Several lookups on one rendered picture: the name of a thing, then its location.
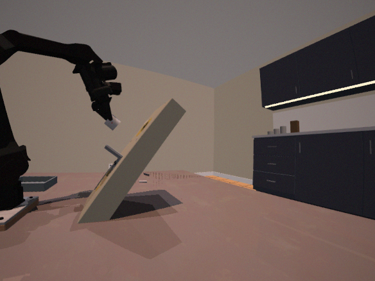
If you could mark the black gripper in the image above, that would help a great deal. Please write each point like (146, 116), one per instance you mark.
(99, 95)

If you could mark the grey cylinder with two slots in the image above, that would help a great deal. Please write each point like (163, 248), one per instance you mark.
(112, 124)

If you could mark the beige service panel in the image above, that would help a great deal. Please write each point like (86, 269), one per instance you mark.
(115, 184)

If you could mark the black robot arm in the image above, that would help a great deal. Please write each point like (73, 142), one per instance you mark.
(13, 158)

